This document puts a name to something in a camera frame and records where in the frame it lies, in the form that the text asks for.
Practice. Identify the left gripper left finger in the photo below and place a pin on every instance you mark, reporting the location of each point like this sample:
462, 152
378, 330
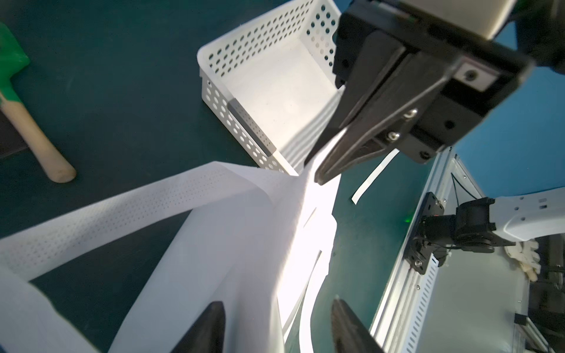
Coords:
207, 333

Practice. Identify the aluminium front rail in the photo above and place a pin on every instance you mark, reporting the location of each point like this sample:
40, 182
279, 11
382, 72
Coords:
400, 318

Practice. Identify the white perforated plastic basket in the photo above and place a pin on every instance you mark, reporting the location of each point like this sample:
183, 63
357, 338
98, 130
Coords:
270, 81

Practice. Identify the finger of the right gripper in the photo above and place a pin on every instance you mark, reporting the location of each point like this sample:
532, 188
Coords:
361, 77
408, 112

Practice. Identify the white insulated delivery bag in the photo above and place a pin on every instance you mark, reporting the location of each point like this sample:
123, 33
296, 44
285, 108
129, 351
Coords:
248, 247

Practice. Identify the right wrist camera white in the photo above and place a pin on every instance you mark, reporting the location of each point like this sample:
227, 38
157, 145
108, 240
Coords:
483, 18

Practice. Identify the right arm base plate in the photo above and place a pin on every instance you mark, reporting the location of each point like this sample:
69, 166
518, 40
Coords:
423, 238

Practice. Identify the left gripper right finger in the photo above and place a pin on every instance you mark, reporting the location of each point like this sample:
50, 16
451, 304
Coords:
349, 334

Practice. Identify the green toy rake wooden handle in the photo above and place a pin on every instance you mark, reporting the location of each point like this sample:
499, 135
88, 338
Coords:
14, 60

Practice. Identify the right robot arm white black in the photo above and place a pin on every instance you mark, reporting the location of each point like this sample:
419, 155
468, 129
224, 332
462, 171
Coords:
483, 224

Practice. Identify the white strip on table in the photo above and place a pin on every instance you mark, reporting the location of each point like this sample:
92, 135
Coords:
366, 184

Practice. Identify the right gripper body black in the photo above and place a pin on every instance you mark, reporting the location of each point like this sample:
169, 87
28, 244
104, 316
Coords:
488, 74

